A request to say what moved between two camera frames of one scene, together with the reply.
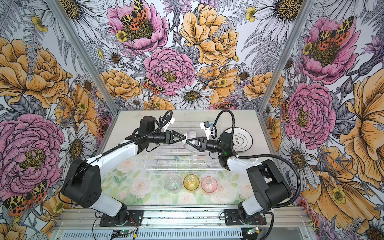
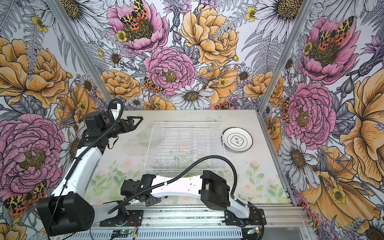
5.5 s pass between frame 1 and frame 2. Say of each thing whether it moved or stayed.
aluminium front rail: stayed
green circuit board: stayed
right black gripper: moved
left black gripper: moved
